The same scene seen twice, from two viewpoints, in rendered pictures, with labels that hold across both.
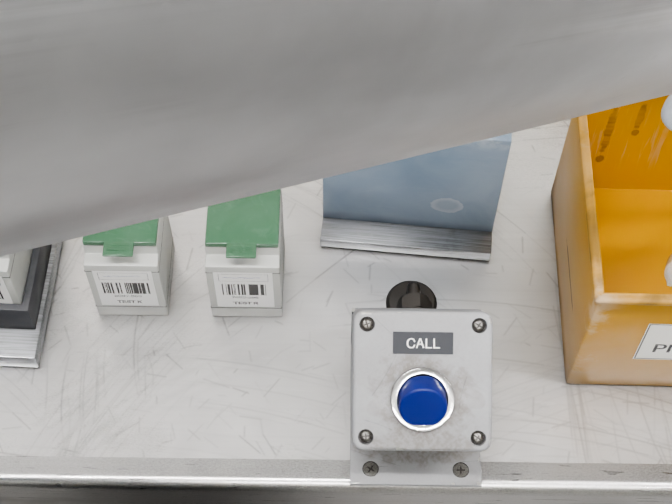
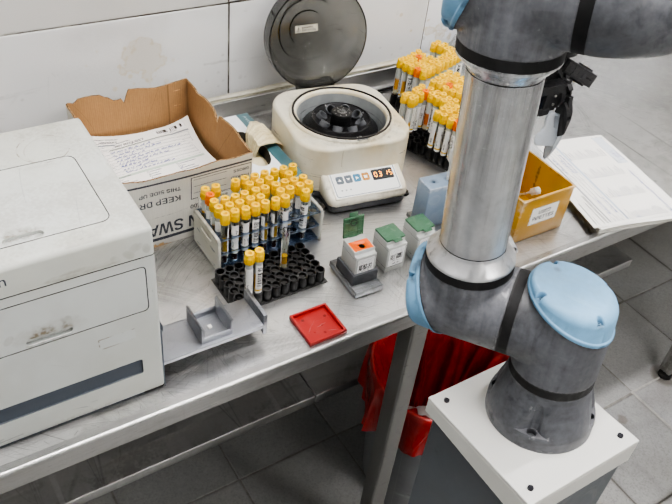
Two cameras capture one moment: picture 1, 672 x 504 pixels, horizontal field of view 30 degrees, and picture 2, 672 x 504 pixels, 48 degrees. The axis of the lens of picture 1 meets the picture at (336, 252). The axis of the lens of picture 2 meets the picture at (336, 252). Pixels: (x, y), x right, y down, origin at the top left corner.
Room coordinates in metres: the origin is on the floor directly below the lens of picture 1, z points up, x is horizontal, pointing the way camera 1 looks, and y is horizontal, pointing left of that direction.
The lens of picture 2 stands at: (-0.41, 0.80, 1.76)
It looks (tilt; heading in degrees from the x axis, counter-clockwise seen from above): 40 degrees down; 323
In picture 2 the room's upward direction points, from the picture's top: 7 degrees clockwise
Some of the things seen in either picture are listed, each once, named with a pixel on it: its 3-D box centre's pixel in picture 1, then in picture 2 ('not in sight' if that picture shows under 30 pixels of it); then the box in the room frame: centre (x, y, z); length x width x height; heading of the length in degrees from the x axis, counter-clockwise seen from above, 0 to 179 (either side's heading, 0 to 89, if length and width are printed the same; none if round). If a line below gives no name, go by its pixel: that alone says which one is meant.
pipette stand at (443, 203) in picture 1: (413, 158); (442, 200); (0.42, -0.04, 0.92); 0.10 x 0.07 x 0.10; 85
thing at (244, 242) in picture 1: (246, 251); (418, 237); (0.36, 0.05, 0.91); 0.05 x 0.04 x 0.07; 0
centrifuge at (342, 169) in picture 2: not in sight; (342, 141); (0.65, 0.03, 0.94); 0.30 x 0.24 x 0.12; 171
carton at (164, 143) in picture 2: not in sight; (159, 160); (0.71, 0.40, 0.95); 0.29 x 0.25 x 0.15; 0
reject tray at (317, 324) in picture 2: not in sight; (318, 324); (0.28, 0.31, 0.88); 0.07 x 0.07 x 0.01; 0
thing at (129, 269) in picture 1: (129, 250); (388, 247); (0.36, 0.12, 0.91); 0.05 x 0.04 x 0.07; 0
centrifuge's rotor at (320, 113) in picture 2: not in sight; (340, 125); (0.67, 0.03, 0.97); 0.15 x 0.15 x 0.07
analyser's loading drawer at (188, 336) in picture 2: not in sight; (195, 329); (0.32, 0.50, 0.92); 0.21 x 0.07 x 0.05; 90
